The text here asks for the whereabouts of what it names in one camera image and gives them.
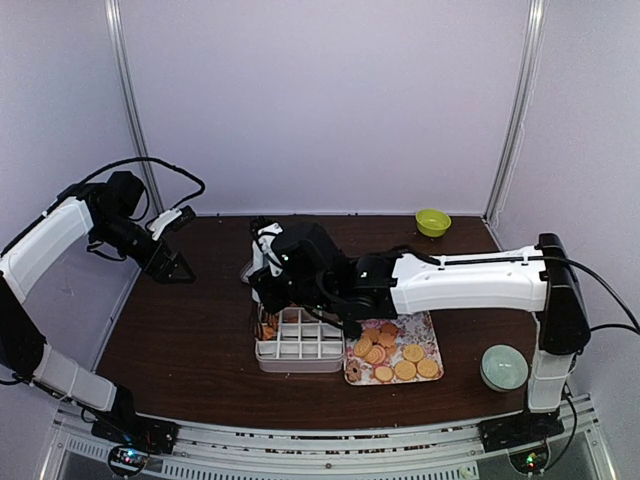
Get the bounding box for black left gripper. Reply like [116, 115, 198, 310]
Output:
[92, 213, 195, 283]

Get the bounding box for silver serving tongs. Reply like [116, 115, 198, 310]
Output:
[249, 303, 279, 341]

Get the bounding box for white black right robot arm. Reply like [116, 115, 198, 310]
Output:
[249, 223, 592, 450]

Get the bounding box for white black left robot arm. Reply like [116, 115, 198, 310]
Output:
[1, 160, 196, 450]

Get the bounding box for silver tin lid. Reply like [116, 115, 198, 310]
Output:
[240, 260, 254, 285]

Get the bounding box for grey divided cookie tin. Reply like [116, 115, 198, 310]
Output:
[254, 306, 345, 374]

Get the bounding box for flower shaped brown cookie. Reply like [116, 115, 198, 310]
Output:
[344, 360, 362, 383]

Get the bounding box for floral rectangular tray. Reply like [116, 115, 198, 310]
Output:
[343, 312, 444, 386]

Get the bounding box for lime green bowl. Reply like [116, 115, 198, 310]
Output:
[415, 209, 452, 238]

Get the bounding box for pale green ceramic bowl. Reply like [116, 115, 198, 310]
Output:
[480, 344, 529, 392]

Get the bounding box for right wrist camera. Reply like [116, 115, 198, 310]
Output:
[271, 222, 345, 281]

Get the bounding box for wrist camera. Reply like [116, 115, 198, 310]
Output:
[145, 206, 196, 241]
[271, 222, 345, 281]

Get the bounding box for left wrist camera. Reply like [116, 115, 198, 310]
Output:
[145, 206, 196, 241]

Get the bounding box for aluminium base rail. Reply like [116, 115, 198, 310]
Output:
[49, 394, 601, 480]

